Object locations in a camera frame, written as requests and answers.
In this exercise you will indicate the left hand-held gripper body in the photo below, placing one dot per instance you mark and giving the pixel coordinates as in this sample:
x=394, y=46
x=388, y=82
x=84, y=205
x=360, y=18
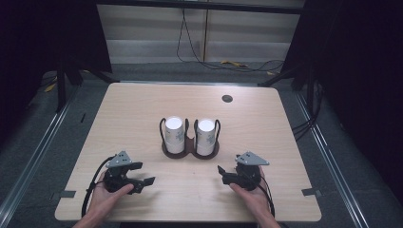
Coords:
x=118, y=161

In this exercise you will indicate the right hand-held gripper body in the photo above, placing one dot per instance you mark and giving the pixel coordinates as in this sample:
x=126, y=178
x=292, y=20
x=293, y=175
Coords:
x=250, y=172

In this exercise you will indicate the person's right hand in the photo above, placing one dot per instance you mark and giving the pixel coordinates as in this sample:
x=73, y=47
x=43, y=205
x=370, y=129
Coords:
x=253, y=199

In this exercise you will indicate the person's left hand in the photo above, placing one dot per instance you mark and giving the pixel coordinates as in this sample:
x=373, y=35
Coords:
x=106, y=198

